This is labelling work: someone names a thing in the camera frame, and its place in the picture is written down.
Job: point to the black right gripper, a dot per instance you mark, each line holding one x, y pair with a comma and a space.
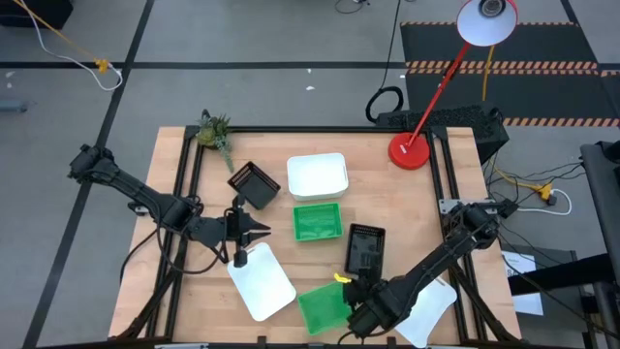
375, 307

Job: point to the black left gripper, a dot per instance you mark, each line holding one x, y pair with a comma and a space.
213, 231

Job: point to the green slotted plastic basket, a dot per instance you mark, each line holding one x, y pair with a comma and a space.
317, 223
322, 310

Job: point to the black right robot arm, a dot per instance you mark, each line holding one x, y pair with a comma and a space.
436, 262

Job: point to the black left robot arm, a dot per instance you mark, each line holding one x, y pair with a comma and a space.
145, 196

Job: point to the yellow tag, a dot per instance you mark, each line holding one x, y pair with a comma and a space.
342, 278

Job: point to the black slotted plastic basket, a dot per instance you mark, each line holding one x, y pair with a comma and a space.
254, 186
365, 249

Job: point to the white paper sheet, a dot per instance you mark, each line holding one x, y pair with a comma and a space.
525, 291

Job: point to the black perforated case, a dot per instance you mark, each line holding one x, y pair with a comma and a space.
465, 121

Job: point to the red desk lamp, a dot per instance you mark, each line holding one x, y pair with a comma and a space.
436, 102

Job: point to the yellow power plug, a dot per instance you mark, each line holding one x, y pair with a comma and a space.
546, 190

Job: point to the black hazard striped mat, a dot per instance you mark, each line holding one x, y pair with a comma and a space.
533, 92

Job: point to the black aluminium table frame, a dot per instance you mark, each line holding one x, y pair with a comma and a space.
191, 194

